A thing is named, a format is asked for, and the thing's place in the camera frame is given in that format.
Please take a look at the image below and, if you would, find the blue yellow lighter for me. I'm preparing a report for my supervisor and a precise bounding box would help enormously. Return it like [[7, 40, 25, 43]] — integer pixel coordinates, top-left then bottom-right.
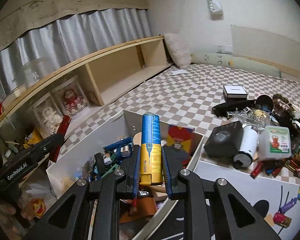
[[140, 114, 163, 186]]

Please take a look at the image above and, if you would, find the round wooden coaster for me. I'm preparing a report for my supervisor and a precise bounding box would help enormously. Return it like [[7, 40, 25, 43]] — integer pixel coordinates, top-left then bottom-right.
[[133, 132, 142, 146]]

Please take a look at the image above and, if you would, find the dark blue lighter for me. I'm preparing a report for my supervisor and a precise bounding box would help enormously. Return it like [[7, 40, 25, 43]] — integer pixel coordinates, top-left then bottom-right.
[[103, 137, 133, 152]]

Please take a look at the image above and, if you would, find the white shoe box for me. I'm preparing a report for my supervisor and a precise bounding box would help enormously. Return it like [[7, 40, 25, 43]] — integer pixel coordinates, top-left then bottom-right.
[[46, 110, 204, 239]]

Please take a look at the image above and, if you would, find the red yellow card box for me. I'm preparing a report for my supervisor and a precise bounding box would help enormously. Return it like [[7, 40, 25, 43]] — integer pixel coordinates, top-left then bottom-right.
[[167, 125, 194, 154]]

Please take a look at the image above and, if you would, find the black square box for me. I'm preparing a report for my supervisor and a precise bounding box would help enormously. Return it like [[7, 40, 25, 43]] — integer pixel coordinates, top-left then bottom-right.
[[204, 121, 243, 159]]

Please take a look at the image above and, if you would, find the checkered bed sheet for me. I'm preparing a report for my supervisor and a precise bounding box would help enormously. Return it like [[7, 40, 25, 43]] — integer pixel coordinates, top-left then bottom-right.
[[57, 63, 300, 185]]

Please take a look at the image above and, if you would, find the white bunny doll case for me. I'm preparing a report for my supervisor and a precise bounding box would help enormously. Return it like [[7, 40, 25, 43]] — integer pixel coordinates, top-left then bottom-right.
[[30, 92, 63, 138]]

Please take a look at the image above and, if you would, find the wooden side shelf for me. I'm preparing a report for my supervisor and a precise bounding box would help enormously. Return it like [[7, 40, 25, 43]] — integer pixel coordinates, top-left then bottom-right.
[[0, 35, 172, 140]]

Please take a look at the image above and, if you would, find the red dress doll case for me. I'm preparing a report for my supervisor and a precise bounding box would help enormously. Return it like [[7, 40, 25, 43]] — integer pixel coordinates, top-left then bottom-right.
[[51, 76, 88, 116]]

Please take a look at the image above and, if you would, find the white cylindrical speaker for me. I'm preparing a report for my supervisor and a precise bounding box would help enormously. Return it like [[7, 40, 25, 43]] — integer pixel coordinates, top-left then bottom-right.
[[233, 125, 259, 169]]

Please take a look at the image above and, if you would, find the red lighter by speaker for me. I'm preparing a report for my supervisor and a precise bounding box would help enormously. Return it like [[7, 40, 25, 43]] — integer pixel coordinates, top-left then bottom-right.
[[250, 161, 264, 179]]

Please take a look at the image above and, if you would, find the small black white box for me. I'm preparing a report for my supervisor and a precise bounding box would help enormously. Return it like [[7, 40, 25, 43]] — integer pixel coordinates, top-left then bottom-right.
[[223, 86, 248, 100]]

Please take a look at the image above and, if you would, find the clear plastic storage box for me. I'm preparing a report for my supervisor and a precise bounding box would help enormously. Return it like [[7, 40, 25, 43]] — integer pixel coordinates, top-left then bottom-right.
[[258, 125, 292, 161]]

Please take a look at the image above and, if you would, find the fluffy white pillow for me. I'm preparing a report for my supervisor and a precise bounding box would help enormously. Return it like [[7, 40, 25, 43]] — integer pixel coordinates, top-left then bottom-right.
[[164, 33, 191, 69]]

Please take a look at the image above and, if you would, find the purple lighter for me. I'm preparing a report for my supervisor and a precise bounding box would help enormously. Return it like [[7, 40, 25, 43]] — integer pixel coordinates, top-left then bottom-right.
[[279, 198, 298, 214]]

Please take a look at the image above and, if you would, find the grey curtain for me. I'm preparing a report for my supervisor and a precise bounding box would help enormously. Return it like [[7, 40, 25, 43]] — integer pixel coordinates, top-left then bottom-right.
[[0, 8, 152, 101]]

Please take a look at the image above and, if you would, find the green bolster pillow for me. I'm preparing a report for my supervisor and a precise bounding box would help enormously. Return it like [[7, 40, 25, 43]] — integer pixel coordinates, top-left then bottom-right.
[[191, 51, 282, 77]]

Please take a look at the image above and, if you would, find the hanging white paper bag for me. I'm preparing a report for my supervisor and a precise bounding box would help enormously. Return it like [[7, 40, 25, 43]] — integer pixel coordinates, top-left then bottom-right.
[[207, 0, 223, 15]]

